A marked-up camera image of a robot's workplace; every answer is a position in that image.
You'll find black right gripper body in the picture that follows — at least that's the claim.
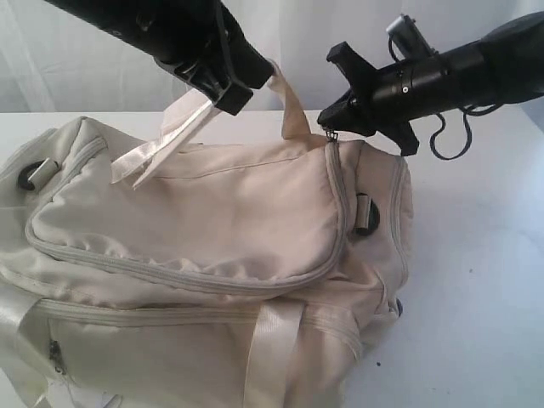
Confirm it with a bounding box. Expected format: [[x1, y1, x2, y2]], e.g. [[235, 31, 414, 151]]
[[318, 44, 488, 139]]

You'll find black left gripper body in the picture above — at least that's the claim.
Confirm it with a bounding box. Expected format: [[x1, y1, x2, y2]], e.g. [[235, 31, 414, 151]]
[[122, 1, 238, 85]]

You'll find cream fabric duffel bag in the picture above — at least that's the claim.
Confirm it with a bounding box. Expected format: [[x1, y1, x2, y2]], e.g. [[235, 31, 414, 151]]
[[1, 72, 413, 407]]

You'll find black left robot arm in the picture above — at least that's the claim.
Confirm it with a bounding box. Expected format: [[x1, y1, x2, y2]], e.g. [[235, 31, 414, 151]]
[[53, 1, 275, 116]]

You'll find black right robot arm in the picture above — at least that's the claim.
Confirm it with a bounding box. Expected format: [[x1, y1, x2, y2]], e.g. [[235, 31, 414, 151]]
[[318, 12, 543, 156]]

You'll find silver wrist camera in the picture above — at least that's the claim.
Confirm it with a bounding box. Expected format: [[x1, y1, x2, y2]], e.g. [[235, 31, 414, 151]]
[[386, 14, 434, 60]]

